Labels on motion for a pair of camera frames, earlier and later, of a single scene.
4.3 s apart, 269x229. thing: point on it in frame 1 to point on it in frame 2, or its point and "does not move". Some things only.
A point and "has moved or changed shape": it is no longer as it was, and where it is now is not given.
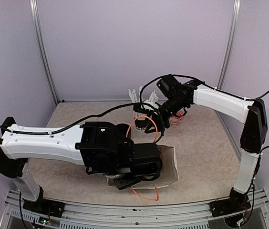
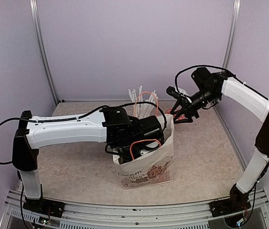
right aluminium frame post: (232, 29) does not move
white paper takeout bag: (168, 173) has moved or changed shape
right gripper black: (158, 122) to (188, 106)
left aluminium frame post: (34, 9) does not move
